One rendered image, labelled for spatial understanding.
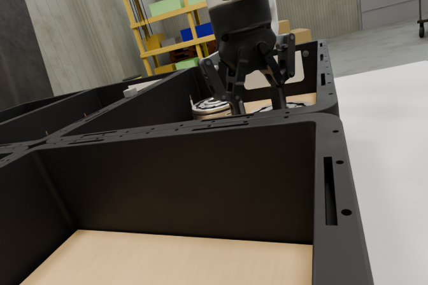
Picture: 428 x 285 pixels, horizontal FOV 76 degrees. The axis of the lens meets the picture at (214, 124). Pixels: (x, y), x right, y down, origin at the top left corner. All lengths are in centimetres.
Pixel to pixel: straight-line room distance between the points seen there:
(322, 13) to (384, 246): 819
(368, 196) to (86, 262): 40
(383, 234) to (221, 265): 26
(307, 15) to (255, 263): 829
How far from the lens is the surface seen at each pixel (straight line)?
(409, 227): 45
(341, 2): 858
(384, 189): 52
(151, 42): 625
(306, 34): 694
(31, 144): 37
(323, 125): 17
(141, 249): 28
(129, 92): 46
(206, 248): 25
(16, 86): 330
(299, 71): 58
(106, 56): 532
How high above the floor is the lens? 100
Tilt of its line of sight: 19 degrees down
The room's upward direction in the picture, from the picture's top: 15 degrees counter-clockwise
